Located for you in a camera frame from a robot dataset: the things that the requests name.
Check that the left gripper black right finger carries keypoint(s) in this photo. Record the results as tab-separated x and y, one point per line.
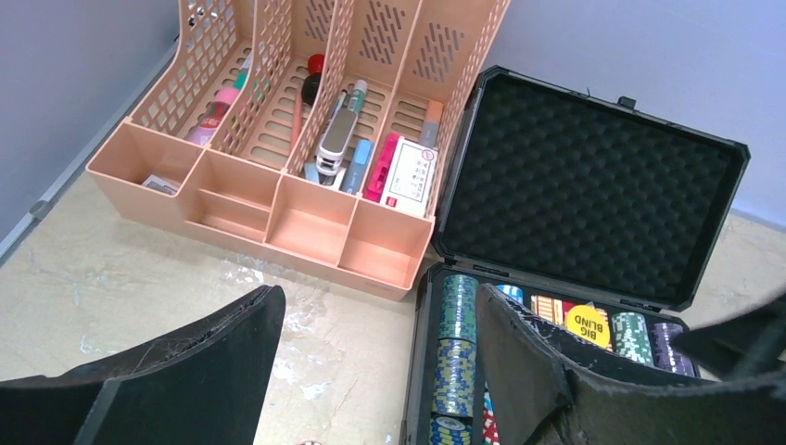
549	386

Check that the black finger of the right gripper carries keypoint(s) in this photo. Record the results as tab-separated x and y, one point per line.
748	345

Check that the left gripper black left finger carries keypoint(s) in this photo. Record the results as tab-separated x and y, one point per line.
203	383

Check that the yellow big blind button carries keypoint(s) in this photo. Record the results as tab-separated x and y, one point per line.
589	323

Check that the red gold card deck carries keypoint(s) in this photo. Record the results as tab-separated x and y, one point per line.
551	309

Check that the red white chip stack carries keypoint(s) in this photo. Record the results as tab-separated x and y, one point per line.
490	430

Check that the purple chip stack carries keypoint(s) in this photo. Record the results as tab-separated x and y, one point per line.
665	355

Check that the yellow blue chip stack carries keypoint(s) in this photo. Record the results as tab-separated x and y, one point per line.
454	387

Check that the light blue chip stack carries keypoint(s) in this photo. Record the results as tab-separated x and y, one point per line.
513	293

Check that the green white chip stack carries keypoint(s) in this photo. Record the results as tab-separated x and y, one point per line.
631	338

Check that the black poker chip case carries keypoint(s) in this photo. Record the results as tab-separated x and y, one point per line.
569	197

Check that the white red small box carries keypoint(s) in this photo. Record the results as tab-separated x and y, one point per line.
410	177

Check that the pink red bottle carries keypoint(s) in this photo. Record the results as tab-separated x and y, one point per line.
208	123

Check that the pink highlighter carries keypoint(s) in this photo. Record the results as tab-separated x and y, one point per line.
378	177

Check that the silver stapler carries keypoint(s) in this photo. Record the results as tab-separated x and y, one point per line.
334	142

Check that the blue highlighter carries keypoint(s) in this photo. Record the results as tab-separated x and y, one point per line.
352	180

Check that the peach plastic desk organizer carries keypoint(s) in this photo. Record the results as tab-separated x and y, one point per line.
245	190

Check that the orange grey marker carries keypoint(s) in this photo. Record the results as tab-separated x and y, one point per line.
432	119

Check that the green white glue stick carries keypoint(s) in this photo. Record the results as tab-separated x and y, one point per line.
357	96

